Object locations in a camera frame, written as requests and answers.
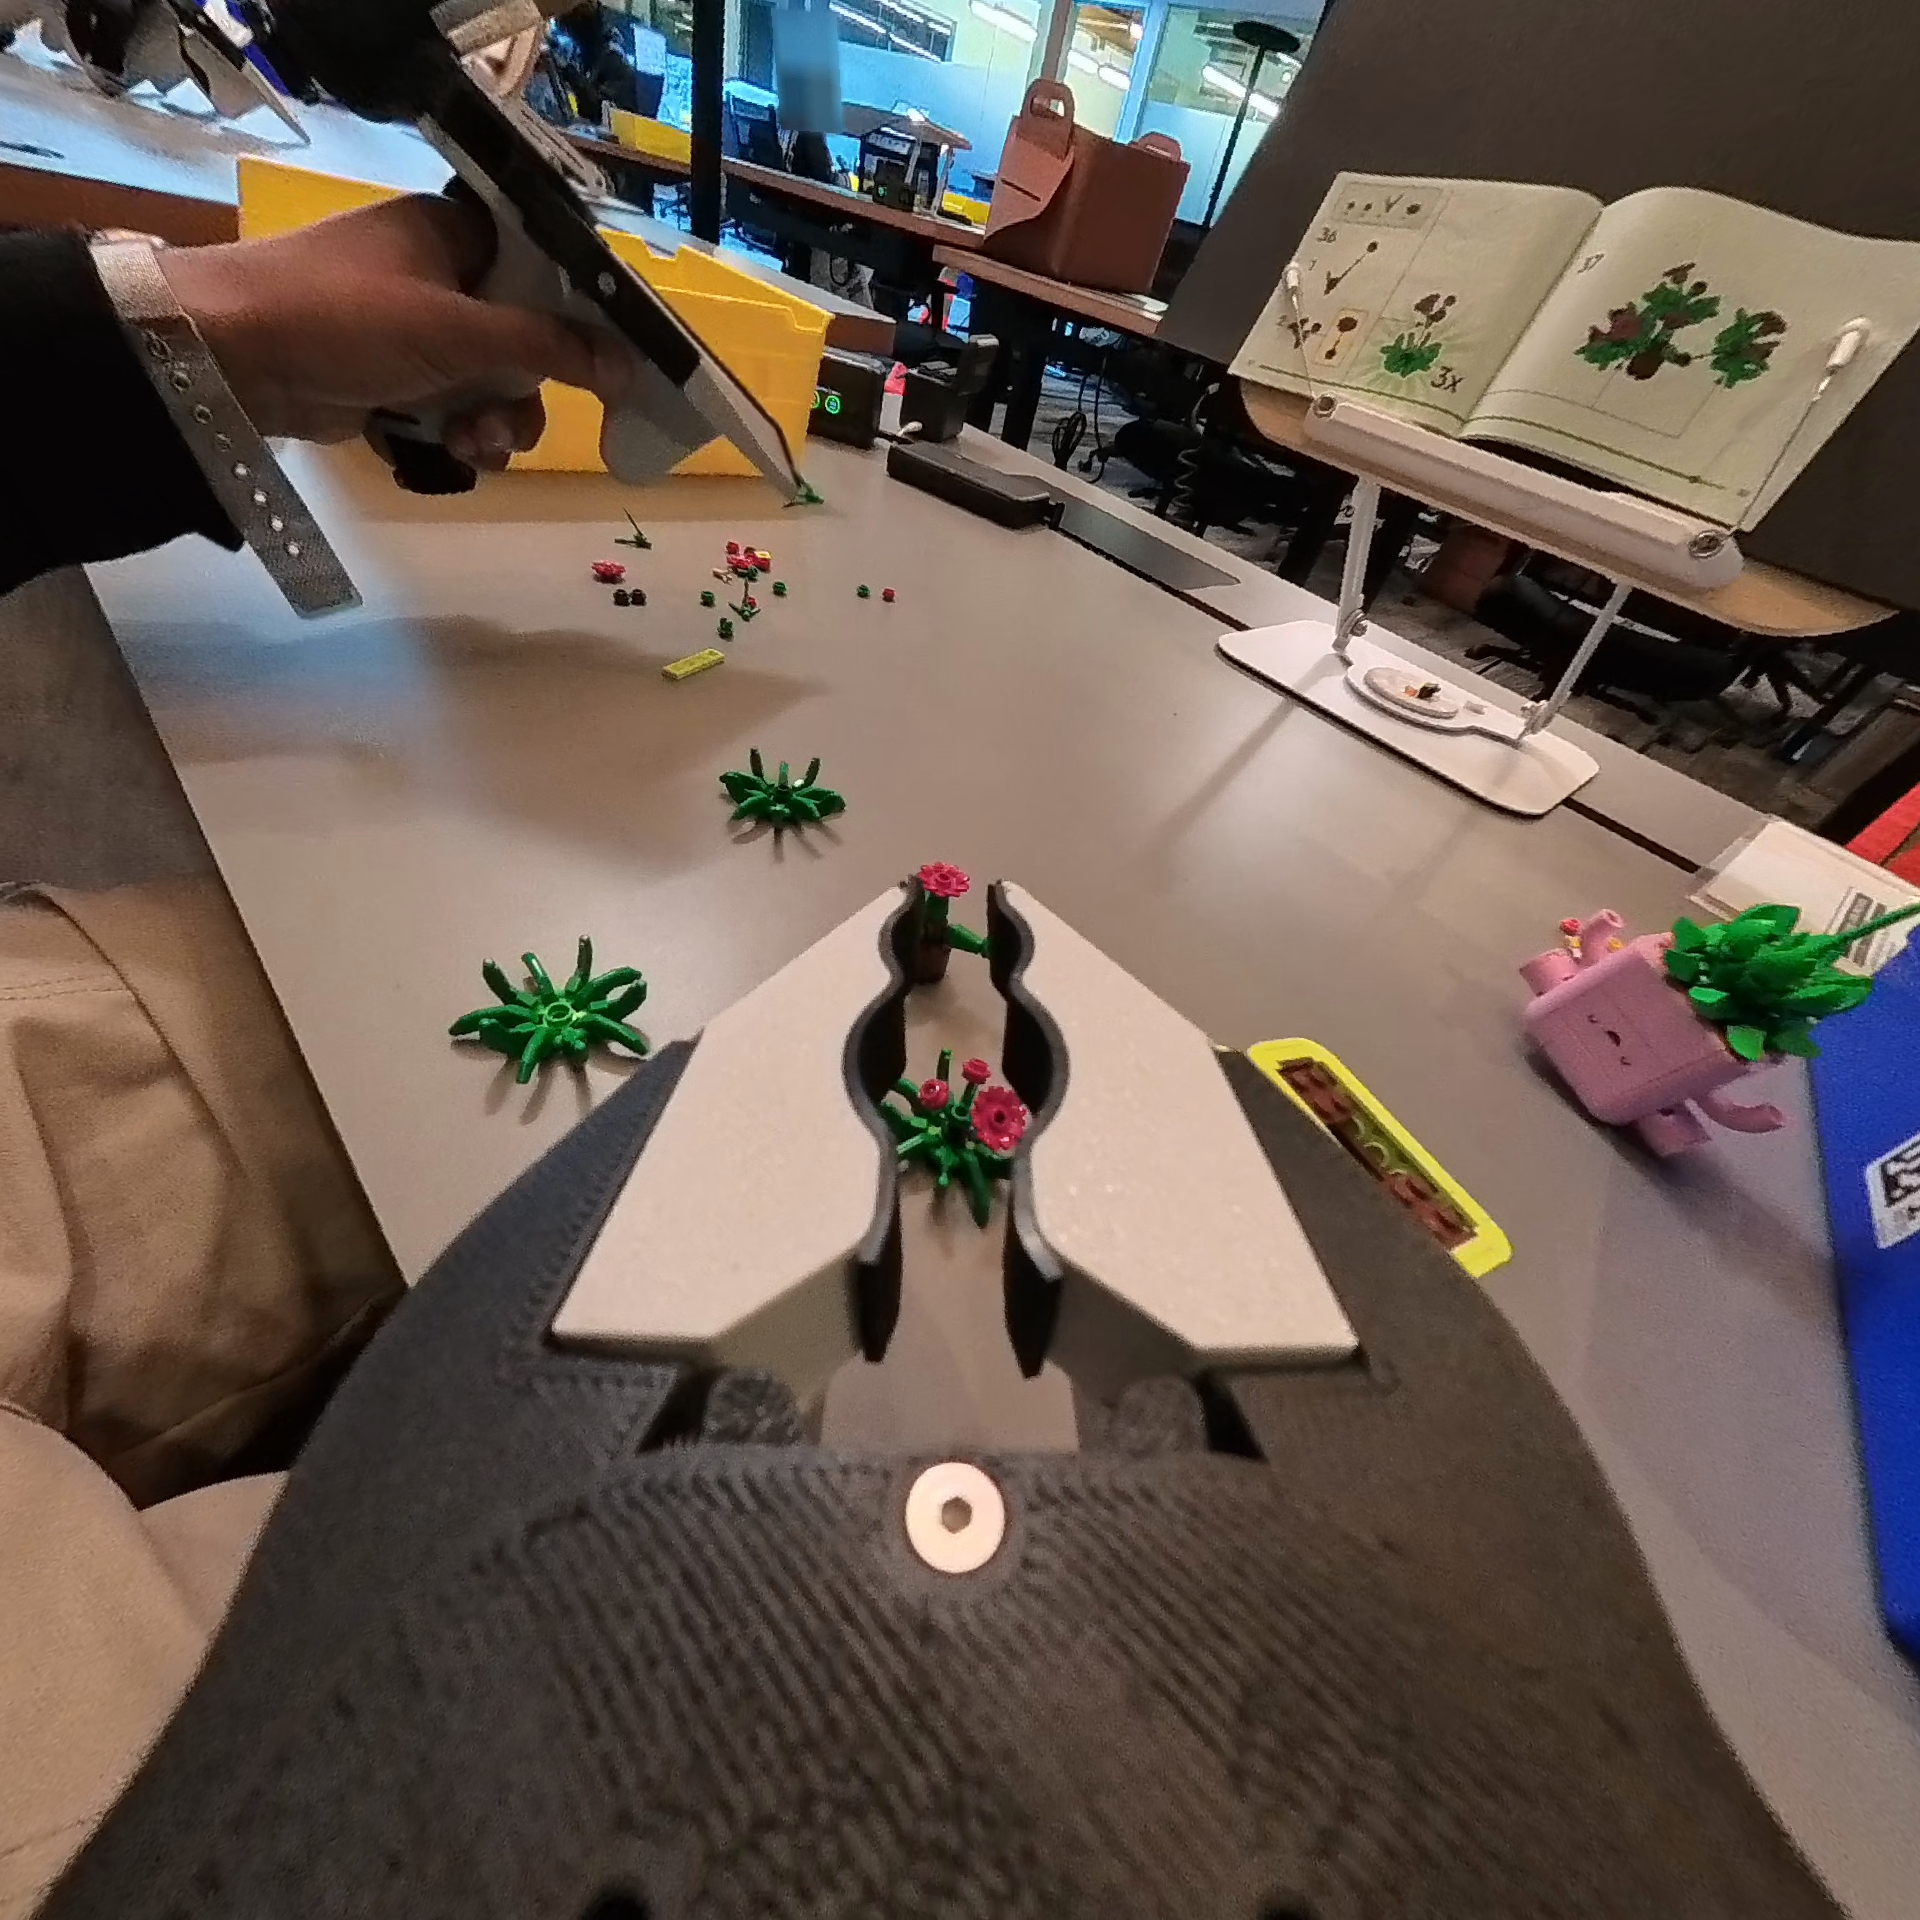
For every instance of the red object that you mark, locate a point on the red object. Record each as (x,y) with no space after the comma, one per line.
(1898,827)

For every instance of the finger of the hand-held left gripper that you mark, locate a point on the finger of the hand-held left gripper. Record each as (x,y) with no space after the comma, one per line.
(743,438)
(659,426)

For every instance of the open instruction booklet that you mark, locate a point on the open instruction booklet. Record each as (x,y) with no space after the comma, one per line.
(1802,438)

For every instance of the white paper sheets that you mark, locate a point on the white paper sheets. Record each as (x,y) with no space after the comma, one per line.
(1791,878)

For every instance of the green toy stem piece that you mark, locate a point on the green toy stem piece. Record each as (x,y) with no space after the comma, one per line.
(802,498)

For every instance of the person's tan trousers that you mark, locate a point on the person's tan trousers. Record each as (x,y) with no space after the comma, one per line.
(152,1125)

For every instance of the yellow plastic bin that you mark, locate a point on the yellow plastic bin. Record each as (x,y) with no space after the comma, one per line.
(718,313)

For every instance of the black charger block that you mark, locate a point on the black charger block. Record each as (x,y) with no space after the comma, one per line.
(941,395)

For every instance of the white book stand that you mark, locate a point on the white book stand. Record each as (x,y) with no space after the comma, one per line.
(1500,483)

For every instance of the brown cardboard carrier box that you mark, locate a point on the brown cardboard carrier box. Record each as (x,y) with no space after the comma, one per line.
(1080,215)

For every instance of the scattered small toy pieces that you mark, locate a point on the scattered small toy pieces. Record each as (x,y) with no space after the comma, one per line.
(612,570)

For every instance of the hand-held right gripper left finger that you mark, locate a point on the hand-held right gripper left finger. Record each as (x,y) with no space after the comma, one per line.
(718,1198)

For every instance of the pink toy pot with plant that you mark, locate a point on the pink toy pot with plant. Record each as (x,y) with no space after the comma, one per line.
(1618,1037)

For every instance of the black pole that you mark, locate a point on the black pole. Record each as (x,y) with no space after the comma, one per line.
(708,111)

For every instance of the blue box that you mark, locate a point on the blue box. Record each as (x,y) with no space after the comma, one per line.
(1871,1422)

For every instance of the black power bank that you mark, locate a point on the black power bank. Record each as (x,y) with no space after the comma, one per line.
(851,399)

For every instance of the lime green flat toy plate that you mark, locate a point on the lime green flat toy plate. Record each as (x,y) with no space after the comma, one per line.
(690,661)

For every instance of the green toy leaf cluster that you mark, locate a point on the green toy leaf cluster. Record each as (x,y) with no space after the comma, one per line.
(554,1027)
(778,792)

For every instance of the flat black device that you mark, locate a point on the flat black device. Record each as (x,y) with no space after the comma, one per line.
(975,483)

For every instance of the grey angular object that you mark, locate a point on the grey angular object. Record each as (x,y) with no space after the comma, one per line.
(215,71)

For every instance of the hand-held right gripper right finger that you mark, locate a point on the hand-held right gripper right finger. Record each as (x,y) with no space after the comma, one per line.
(1181,1198)

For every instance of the large black panel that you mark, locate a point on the large black panel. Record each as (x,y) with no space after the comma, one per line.
(1500,95)

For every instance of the lime green parts tray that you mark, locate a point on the lime green parts tray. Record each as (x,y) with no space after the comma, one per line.
(1286,1047)

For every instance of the black floor lamp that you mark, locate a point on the black floor lamp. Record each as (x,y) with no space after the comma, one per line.
(1267,32)

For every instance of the small yellow bin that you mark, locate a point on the small yellow bin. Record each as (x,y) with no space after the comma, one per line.
(644,136)

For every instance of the person's left hand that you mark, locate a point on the person's left hand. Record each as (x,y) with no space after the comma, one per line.
(344,335)

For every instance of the toy flower bunch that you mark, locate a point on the toy flower bunch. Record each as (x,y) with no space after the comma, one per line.
(998,1116)

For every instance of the person's left forearm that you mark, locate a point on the person's left forearm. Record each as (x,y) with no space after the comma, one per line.
(78,408)

